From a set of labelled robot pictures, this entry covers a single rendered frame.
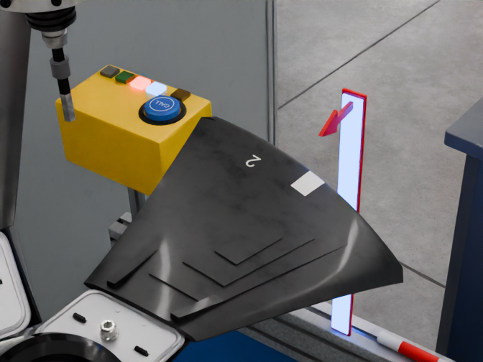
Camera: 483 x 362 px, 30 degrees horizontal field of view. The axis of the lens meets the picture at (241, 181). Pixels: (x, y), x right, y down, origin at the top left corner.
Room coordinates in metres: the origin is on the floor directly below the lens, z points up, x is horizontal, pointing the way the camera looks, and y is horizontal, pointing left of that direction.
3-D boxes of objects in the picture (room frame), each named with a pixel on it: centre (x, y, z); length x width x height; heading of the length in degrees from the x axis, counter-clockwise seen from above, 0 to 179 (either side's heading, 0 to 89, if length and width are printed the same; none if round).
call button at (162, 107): (0.86, 0.09, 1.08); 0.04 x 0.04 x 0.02
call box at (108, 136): (0.88, 0.12, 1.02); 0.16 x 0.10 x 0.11; 54
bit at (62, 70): (0.42, 0.09, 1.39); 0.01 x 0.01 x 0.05
